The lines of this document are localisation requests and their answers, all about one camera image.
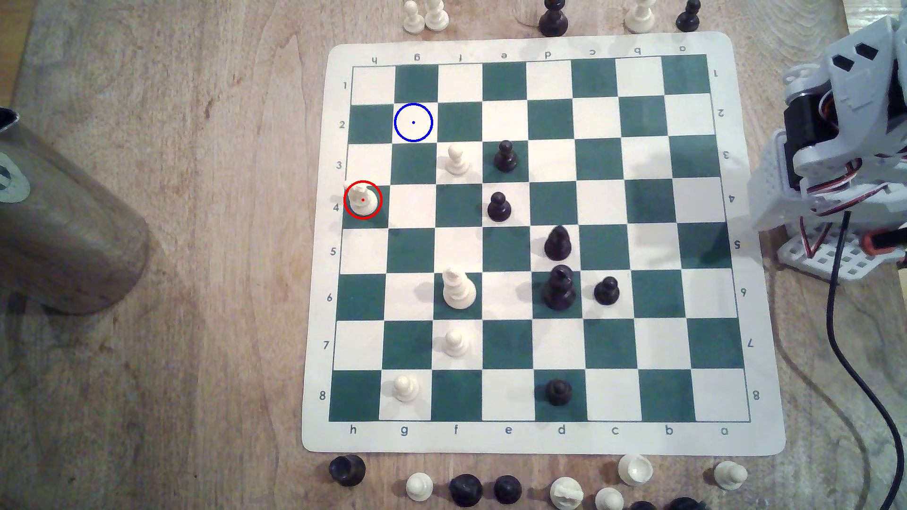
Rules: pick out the black chess rook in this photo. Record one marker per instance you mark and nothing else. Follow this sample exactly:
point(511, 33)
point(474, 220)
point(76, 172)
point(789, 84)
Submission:
point(347, 470)

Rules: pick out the orange black clamp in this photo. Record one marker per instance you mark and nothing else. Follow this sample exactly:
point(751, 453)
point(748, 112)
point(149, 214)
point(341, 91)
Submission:
point(882, 242)

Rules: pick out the black chess pawn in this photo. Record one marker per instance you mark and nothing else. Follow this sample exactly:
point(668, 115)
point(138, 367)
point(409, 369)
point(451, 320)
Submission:
point(505, 157)
point(688, 18)
point(507, 489)
point(606, 291)
point(499, 208)
point(559, 392)

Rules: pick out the white chess pawn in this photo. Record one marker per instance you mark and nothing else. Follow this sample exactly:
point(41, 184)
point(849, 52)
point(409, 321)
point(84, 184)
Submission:
point(458, 161)
point(414, 20)
point(730, 475)
point(456, 343)
point(406, 389)
point(419, 487)

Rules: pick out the white chess knight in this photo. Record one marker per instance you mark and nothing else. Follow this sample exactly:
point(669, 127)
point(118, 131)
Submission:
point(567, 494)

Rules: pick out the white chess piece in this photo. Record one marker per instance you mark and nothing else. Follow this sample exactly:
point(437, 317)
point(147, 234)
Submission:
point(635, 470)
point(640, 18)
point(609, 500)
point(436, 15)

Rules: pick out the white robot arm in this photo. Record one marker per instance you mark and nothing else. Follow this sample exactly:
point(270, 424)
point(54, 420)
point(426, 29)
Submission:
point(857, 92)

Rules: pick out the black chess knight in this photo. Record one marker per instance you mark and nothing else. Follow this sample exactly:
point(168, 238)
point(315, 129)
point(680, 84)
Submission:
point(465, 491)

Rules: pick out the green white chessboard mat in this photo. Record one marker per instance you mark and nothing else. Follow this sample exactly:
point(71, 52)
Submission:
point(638, 340)

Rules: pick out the large black chess piece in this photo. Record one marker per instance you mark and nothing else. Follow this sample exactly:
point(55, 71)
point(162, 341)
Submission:
point(553, 20)

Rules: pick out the brown cylindrical post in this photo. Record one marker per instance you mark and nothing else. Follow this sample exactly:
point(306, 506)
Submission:
point(64, 241)

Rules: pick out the black chess queen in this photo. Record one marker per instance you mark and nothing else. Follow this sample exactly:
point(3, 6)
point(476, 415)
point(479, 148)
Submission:
point(559, 289)

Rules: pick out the white chess rook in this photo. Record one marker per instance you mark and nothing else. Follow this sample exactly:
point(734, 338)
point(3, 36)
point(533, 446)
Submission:
point(362, 201)

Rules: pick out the black chess bishop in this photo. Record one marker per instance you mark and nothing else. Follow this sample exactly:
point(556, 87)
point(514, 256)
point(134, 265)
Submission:
point(558, 244)

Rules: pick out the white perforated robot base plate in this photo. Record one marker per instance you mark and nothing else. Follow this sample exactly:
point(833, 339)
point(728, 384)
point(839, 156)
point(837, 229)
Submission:
point(815, 260)

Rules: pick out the white chess king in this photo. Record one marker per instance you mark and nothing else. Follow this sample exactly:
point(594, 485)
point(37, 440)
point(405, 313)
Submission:
point(459, 290)

